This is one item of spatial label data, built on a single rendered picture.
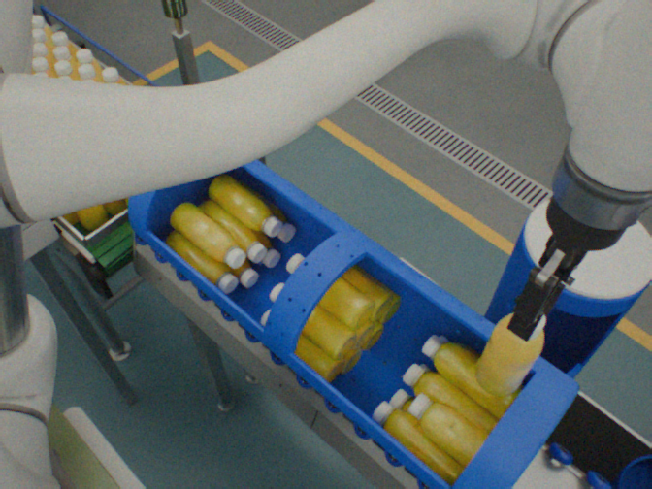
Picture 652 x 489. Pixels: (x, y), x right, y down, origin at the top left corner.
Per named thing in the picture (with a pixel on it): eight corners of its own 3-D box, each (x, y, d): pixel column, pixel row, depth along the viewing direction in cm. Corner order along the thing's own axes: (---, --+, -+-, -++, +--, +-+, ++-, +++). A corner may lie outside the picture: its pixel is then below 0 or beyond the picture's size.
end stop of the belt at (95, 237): (90, 247, 140) (86, 240, 138) (88, 245, 140) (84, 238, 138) (219, 156, 158) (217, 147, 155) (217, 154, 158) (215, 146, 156)
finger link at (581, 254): (590, 248, 61) (585, 255, 60) (546, 317, 69) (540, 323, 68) (556, 228, 63) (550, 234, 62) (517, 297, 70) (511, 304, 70)
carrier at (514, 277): (438, 377, 207) (479, 456, 191) (498, 216, 136) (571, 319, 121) (510, 351, 213) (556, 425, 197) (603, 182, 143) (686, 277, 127)
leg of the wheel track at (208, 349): (225, 414, 214) (195, 329, 164) (214, 404, 216) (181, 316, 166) (238, 403, 217) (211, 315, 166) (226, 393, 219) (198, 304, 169)
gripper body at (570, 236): (612, 245, 54) (576, 300, 61) (653, 193, 58) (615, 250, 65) (538, 202, 57) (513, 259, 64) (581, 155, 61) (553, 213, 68)
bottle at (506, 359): (519, 360, 91) (552, 305, 78) (519, 402, 87) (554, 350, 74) (474, 352, 92) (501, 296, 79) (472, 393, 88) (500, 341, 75)
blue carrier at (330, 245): (465, 542, 104) (500, 507, 80) (147, 262, 138) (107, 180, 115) (550, 420, 115) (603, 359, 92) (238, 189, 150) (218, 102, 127)
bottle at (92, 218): (87, 235, 148) (64, 191, 135) (79, 217, 152) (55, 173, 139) (113, 224, 151) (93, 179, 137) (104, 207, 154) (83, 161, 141)
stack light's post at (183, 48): (229, 268, 252) (179, 38, 163) (223, 262, 253) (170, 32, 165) (237, 262, 254) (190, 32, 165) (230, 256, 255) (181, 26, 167)
